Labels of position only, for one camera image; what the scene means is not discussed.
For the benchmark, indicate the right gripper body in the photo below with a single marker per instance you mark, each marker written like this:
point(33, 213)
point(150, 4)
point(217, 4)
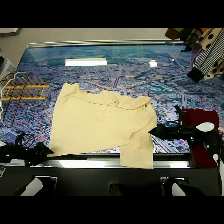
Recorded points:
point(168, 131)

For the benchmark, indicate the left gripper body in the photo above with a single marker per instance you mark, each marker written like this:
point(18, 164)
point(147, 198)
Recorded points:
point(39, 151)

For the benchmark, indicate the brown clothes hanger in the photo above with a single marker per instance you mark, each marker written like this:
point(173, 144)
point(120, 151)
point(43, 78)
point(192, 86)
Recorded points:
point(28, 86)
point(23, 97)

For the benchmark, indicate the heap of clothes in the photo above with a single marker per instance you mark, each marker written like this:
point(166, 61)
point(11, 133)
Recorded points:
point(180, 34)

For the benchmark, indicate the red garment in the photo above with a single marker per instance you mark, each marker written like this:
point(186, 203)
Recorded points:
point(200, 115)

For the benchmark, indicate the black white striped garment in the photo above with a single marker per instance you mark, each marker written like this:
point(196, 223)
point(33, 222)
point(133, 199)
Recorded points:
point(210, 55)

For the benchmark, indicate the cream black dotted garment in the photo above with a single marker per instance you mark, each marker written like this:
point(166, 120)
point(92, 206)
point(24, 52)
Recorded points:
point(210, 36)

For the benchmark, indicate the silver frame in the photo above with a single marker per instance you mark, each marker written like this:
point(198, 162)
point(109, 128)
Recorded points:
point(93, 164)

